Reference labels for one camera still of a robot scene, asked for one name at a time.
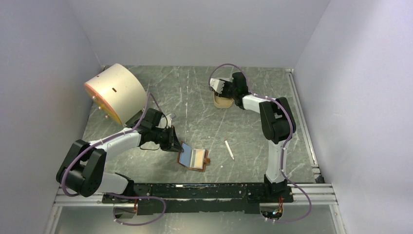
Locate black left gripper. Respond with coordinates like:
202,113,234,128
151,125,184,153

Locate brown leather card holder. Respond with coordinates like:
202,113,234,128
177,142,210,173

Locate gold credit card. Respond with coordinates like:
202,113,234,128
192,149,207,163

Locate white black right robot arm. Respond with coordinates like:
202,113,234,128
225,72,296,202

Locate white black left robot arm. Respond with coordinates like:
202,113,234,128
56,108,184,203

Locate beige card tray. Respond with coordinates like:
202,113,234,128
213,93,234,109

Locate red capped white marker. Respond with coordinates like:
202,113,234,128
224,139,235,160

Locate beige cylindrical drum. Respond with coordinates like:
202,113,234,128
84,63,147,124

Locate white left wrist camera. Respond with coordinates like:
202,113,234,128
159,113,176,128

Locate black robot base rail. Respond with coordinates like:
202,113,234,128
102,182,294,215

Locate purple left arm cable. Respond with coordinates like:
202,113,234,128
60,92,167,227

